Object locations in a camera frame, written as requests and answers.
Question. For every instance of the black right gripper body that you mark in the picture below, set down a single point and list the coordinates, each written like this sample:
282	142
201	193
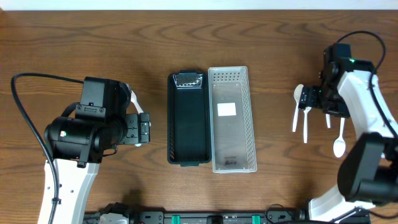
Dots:
313	95

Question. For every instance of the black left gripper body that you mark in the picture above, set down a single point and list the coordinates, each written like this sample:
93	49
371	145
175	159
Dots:
144	128

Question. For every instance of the white plastic spoon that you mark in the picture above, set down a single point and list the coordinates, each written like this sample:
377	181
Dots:
297	95
328	121
305	124
339	144

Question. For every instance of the black plastic basket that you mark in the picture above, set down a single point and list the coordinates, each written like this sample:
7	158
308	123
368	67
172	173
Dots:
188	119

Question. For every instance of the clear plastic basket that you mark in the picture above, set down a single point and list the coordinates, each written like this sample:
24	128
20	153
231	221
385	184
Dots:
232	130

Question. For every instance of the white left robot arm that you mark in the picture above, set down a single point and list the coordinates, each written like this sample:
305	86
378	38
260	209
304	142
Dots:
107	115

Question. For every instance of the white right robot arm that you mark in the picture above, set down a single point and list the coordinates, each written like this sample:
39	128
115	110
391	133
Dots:
368	175

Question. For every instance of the white plastic fork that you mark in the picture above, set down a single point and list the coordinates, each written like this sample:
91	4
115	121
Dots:
135	102

